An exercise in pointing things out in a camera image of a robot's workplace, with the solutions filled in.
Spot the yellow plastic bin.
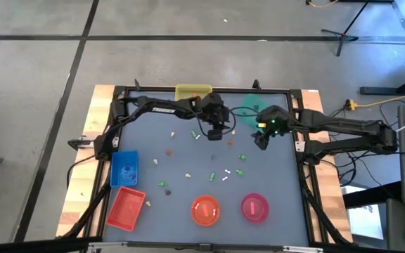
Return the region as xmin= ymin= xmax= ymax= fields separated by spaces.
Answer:
xmin=174 ymin=83 xmax=214 ymax=103

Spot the red plastic basket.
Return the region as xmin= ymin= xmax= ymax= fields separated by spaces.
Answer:
xmin=105 ymin=186 xmax=147 ymax=233

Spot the yellow power plug cable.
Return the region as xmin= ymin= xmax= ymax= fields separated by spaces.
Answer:
xmin=345 ymin=88 xmax=405 ymax=110

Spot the white sheet on floor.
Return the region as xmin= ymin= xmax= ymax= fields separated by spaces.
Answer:
xmin=345 ymin=205 xmax=385 ymax=241

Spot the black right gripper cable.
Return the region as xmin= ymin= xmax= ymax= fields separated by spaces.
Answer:
xmin=229 ymin=105 xmax=262 ymax=119

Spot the teal green block right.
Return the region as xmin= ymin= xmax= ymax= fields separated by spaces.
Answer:
xmin=239 ymin=93 xmax=270 ymax=134

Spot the black desk foot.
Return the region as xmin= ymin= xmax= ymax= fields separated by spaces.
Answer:
xmin=359 ymin=66 xmax=405 ymax=96

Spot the round orange plastic bowl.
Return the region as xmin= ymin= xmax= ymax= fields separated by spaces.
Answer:
xmin=191 ymin=195 xmax=221 ymax=227

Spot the round pink plastic bowl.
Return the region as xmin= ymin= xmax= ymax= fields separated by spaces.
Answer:
xmin=240 ymin=193 xmax=271 ymax=223

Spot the dark grey box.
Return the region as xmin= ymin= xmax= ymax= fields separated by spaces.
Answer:
xmin=385 ymin=198 xmax=405 ymax=253

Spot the black tripod stand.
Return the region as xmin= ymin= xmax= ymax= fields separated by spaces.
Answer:
xmin=321 ymin=0 xmax=371 ymax=57

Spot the black table rig frame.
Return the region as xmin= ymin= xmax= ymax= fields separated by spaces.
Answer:
xmin=56 ymin=79 xmax=354 ymax=253

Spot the black clamp bracket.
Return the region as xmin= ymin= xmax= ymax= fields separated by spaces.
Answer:
xmin=67 ymin=138 xmax=95 ymax=151

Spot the blue plastic basket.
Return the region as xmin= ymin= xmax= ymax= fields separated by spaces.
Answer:
xmin=109 ymin=150 xmax=140 ymax=188

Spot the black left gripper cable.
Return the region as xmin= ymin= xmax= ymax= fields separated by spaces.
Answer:
xmin=193 ymin=105 xmax=238 ymax=136

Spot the yellow hanging cord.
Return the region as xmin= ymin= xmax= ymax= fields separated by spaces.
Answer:
xmin=306 ymin=0 xmax=340 ymax=9

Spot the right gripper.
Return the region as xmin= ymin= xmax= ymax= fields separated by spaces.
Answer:
xmin=253 ymin=104 xmax=290 ymax=151

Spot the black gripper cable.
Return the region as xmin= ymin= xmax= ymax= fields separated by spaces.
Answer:
xmin=229 ymin=105 xmax=262 ymax=119
xmin=193 ymin=105 xmax=238 ymax=136

